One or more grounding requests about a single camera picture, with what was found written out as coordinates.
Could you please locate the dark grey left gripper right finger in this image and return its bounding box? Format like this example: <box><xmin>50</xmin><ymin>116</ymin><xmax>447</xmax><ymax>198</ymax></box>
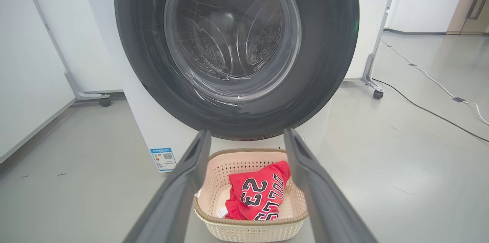
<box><xmin>283</xmin><ymin>128</ymin><xmax>378</xmax><ymax>243</ymax></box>

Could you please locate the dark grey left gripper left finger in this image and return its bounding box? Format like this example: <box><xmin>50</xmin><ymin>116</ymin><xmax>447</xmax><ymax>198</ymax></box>
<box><xmin>122</xmin><ymin>129</ymin><xmax>212</xmax><ymax>243</ymax></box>

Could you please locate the red basketball jersey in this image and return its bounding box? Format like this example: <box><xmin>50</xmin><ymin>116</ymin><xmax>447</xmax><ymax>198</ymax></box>
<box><xmin>225</xmin><ymin>160</ymin><xmax>292</xmax><ymax>221</ymax></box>

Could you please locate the dark round glass washer door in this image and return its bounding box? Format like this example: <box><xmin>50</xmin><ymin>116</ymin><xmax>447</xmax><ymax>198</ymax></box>
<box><xmin>114</xmin><ymin>0</ymin><xmax>360</xmax><ymax>141</ymax></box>

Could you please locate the white front-load washing machine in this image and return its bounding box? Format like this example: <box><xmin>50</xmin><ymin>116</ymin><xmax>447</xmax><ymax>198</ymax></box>
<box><xmin>116</xmin><ymin>0</ymin><xmax>361</xmax><ymax>175</ymax></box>

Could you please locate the cream perforated laundry basket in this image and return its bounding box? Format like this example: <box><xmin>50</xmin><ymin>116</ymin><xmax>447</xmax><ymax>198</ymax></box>
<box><xmin>193</xmin><ymin>148</ymin><xmax>309</xmax><ymax>243</ymax></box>

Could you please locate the blue white energy label sticker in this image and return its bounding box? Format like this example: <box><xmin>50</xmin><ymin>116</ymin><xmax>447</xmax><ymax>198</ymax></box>
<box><xmin>150</xmin><ymin>147</ymin><xmax>178</xmax><ymax>173</ymax></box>

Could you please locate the white partition with caster leg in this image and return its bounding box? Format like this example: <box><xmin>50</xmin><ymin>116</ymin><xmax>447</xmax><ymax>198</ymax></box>
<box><xmin>343</xmin><ymin>0</ymin><xmax>402</xmax><ymax>100</ymax></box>
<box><xmin>0</xmin><ymin>0</ymin><xmax>123</xmax><ymax>163</ymax></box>

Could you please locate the thin black power cable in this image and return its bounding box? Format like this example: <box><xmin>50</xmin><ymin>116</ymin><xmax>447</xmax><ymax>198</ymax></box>
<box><xmin>372</xmin><ymin>78</ymin><xmax>489</xmax><ymax>143</ymax></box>

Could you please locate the thin white cable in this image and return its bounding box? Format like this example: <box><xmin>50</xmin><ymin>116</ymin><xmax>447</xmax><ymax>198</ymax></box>
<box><xmin>381</xmin><ymin>38</ymin><xmax>489</xmax><ymax>126</ymax></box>

